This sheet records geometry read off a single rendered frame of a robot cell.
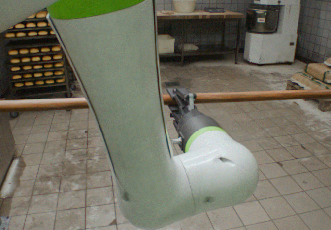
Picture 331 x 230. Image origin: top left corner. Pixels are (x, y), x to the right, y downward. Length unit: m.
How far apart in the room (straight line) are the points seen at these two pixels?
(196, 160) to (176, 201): 0.07
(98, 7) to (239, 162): 0.31
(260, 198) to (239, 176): 1.83
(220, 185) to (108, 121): 0.20
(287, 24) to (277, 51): 0.51
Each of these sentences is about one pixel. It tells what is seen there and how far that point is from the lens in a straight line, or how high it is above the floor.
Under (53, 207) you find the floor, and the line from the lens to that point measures 2.25.
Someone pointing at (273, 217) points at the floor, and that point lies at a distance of 2.16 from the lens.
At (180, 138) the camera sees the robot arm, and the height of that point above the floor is 1.15.
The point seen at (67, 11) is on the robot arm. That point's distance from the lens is 0.29.
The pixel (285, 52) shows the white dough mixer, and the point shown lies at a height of 0.24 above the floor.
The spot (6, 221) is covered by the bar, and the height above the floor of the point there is 0.01.
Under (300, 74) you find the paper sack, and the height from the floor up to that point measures 0.28.
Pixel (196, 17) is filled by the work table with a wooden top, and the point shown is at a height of 0.85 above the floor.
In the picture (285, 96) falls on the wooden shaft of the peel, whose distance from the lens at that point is 0.94.
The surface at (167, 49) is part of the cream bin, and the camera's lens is 5.26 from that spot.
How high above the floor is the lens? 1.44
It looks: 23 degrees down
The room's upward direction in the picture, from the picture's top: straight up
